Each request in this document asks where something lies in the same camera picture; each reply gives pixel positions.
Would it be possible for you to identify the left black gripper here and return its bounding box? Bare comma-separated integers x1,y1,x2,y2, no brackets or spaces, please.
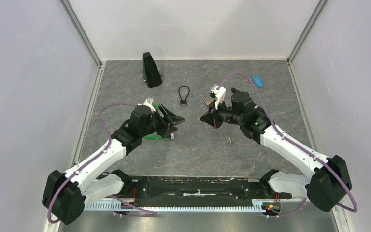
140,104,185,139

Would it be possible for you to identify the black metronome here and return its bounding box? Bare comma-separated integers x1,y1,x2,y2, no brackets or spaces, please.
142,52,163,88

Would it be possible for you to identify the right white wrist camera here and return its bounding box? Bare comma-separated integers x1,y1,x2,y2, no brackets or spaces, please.
209,85,226,110

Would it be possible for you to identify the green cable lock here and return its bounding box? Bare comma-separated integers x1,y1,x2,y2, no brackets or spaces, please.
142,104,176,141

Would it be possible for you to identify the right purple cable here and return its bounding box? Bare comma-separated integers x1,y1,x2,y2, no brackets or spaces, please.
217,72,359,219

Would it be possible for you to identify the brass padlock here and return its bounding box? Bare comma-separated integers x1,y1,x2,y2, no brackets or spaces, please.
198,95,212,107

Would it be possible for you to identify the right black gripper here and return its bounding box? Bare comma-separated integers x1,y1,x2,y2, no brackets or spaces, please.
200,98,244,129

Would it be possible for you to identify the black cable padlock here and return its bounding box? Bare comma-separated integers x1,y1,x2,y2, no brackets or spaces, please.
178,85,190,107

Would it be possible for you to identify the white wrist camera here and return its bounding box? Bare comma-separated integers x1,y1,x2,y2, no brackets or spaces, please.
209,85,226,110
138,97,156,112

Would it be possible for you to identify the blue toy brick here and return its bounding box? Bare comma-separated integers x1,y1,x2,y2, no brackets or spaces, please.
252,76,264,88

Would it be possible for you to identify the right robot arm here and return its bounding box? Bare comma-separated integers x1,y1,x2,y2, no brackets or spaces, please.
200,88,352,212

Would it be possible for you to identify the white cable duct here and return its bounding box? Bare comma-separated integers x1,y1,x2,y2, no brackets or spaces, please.
85,199,266,213

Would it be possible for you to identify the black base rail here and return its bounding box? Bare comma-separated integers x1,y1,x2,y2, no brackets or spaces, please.
116,176,292,207

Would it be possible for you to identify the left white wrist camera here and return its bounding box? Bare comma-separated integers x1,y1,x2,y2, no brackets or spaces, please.
138,97,156,112

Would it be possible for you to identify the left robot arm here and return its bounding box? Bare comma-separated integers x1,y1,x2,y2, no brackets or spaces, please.
42,102,185,225

